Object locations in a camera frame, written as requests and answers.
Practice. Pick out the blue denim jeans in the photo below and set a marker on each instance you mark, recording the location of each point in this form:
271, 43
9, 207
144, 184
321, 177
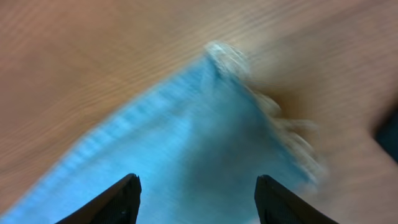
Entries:
197, 141

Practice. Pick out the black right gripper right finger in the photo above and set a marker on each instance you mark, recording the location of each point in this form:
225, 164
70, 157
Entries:
278, 205

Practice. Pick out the black cloth garment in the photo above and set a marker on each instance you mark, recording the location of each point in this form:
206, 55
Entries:
385, 133

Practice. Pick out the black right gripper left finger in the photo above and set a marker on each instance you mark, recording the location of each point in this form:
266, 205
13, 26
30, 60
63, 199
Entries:
118, 204

